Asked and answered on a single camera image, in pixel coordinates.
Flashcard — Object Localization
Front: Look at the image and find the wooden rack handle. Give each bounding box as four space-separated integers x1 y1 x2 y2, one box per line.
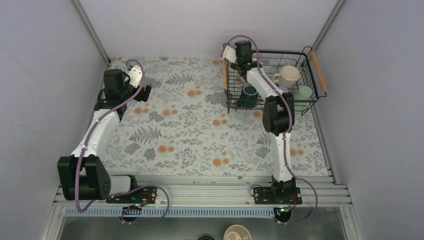
310 49 328 95
221 59 228 91

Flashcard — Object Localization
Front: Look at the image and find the cream ribbed mug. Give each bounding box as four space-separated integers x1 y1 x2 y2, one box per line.
271 65 301 89

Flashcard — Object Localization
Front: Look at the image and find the beige bowl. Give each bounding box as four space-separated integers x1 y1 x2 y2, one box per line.
223 224 252 240

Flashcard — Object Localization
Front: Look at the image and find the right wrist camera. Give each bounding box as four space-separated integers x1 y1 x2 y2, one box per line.
221 45 237 64

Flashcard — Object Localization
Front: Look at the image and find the aluminium rail frame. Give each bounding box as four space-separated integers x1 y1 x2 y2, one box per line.
41 176 363 240

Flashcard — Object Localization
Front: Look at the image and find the lilac plastic cup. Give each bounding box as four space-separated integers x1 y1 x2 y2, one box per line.
278 86 289 93

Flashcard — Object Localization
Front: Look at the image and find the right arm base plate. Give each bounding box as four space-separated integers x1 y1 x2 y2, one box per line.
250 185 303 205

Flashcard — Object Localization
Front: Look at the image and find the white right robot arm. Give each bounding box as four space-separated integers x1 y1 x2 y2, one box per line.
231 40 296 204

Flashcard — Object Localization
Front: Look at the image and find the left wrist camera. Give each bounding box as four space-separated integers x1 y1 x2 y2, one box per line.
127 66 144 88

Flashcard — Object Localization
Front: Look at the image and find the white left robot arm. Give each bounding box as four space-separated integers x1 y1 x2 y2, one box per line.
57 65 152 203

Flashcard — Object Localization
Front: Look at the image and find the right wooden rack handle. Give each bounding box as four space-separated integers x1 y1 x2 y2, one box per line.
310 49 328 95

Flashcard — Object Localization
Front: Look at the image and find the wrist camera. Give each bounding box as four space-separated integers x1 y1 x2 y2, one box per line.
127 66 144 88
221 45 237 64

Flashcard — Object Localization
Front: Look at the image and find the black wire dish rack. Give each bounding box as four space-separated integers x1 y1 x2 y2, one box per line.
222 45 328 116

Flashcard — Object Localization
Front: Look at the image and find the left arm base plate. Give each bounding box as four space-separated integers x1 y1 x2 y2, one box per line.
106 186 157 205

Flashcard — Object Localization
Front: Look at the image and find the left wooden rack handle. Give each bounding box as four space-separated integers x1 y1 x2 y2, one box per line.
221 59 228 91

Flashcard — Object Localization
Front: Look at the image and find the mint green plastic cup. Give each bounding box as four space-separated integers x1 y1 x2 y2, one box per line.
293 85 313 112

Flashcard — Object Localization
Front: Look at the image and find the floral table mat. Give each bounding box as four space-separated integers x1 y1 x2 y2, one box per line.
100 56 329 177

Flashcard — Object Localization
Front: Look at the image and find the dark green mug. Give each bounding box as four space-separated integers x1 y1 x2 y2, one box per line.
237 85 259 109

